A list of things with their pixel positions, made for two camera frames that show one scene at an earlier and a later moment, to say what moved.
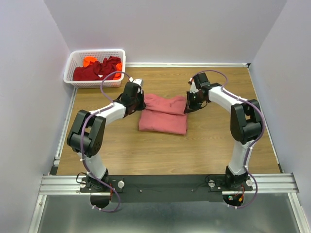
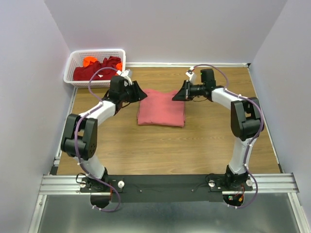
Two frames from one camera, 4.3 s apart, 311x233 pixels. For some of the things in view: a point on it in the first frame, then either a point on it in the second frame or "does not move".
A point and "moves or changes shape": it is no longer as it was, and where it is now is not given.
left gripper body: (140, 101) to (132, 90)
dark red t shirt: (95, 71) does not move
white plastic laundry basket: (75, 59) does not move
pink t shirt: (164, 114) moves or changes shape
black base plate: (166, 188) does not move
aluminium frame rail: (70, 185) does not move
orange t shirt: (87, 59) does not move
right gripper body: (191, 103) to (188, 89)
